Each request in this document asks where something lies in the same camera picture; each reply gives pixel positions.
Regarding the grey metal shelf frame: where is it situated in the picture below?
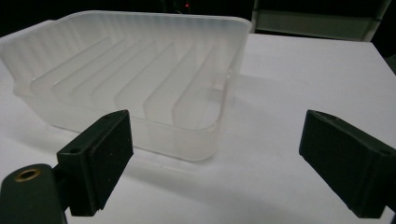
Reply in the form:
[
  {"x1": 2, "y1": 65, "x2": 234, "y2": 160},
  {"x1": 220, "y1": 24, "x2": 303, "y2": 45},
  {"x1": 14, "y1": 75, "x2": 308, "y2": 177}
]
[{"x1": 250, "y1": 0, "x2": 392, "y2": 43}]

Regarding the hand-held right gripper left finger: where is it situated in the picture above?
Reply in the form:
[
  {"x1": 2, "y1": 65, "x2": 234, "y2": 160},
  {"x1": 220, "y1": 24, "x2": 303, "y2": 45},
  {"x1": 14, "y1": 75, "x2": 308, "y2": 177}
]
[{"x1": 56, "y1": 109, "x2": 134, "y2": 217}]

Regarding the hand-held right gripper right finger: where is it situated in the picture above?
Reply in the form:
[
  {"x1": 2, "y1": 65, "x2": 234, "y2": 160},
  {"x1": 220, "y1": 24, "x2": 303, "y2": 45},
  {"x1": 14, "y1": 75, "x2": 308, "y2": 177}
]
[{"x1": 298, "y1": 109, "x2": 396, "y2": 219}]

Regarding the translucent plastic divided box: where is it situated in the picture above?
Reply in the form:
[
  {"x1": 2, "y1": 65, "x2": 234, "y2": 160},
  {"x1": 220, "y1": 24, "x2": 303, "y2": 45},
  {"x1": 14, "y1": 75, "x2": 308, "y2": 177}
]
[{"x1": 0, "y1": 10, "x2": 253, "y2": 162}]

